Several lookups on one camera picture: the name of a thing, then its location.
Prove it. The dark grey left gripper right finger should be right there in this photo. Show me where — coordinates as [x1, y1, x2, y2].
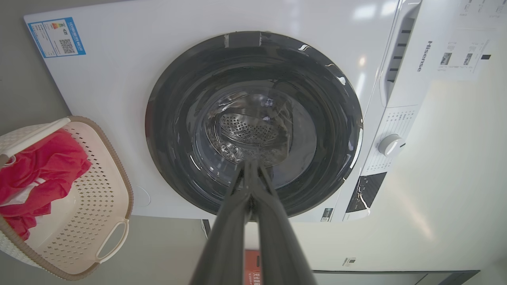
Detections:
[251, 160, 318, 285]

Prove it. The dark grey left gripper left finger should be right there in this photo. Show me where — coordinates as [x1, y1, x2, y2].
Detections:
[189, 160, 253, 285]

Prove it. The cream perforated laundry basket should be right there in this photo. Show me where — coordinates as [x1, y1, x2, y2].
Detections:
[0, 116, 134, 281]

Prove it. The red fire extinguisher box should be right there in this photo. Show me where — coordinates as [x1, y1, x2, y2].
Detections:
[244, 249, 262, 285]

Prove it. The round white filter cover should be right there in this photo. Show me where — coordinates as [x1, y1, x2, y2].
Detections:
[134, 185, 151, 207]

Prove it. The black washer display panel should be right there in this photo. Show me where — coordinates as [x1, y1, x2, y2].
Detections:
[346, 171, 387, 213]

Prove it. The steel washer drum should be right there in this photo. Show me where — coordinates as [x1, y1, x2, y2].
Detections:
[205, 88, 294, 167]

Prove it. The round black washer door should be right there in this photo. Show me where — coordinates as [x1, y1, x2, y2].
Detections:
[145, 31, 364, 218]

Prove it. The white round control knob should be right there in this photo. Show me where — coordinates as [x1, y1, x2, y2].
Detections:
[378, 134, 406, 157]

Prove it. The white front-load washing machine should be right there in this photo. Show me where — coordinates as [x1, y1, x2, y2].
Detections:
[23, 0, 440, 223]

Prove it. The red garment with white stripes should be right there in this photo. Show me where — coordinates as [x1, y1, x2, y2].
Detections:
[0, 129, 92, 241]

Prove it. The white detergent drawer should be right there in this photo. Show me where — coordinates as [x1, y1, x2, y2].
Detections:
[379, 0, 423, 107]

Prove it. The blue energy label sticker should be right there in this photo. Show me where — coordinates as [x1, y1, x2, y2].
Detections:
[27, 17, 86, 59]

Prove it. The white printed paper sheet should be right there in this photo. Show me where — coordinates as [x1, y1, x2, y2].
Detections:
[435, 0, 507, 82]

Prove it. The black door handle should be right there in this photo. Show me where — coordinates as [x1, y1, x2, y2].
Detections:
[224, 32, 263, 48]

